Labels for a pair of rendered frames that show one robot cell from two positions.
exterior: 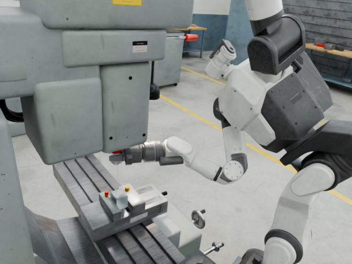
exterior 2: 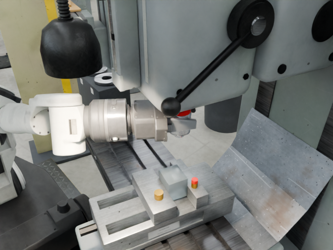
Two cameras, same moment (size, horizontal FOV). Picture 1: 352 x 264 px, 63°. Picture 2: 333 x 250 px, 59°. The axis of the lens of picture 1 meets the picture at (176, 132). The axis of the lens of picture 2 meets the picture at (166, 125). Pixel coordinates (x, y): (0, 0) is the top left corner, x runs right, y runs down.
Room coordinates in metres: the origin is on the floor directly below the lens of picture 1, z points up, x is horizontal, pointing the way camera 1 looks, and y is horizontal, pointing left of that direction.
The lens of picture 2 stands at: (1.49, 0.31, 1.57)
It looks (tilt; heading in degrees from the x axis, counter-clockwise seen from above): 33 degrees down; 193
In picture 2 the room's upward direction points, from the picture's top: straight up
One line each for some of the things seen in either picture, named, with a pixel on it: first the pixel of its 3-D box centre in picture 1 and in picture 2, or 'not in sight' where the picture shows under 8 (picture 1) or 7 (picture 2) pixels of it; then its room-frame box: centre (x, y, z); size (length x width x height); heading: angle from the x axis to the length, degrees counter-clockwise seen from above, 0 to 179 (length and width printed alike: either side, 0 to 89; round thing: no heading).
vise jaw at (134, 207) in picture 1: (131, 197); (152, 194); (0.98, 0.17, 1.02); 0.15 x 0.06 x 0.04; 38
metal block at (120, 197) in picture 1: (119, 199); (173, 182); (0.95, 0.21, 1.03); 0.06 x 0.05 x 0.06; 38
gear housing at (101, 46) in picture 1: (103, 40); not in sight; (0.94, 0.26, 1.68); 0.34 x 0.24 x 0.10; 130
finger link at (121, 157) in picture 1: (117, 158); not in sight; (0.94, 0.22, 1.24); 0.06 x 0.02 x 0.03; 108
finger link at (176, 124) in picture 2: not in sight; (181, 125); (1.00, 0.24, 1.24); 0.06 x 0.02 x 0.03; 108
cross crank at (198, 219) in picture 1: (193, 221); not in sight; (1.29, -0.16, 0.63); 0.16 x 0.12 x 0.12; 130
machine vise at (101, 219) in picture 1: (125, 206); (162, 200); (0.96, 0.19, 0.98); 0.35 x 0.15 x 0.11; 128
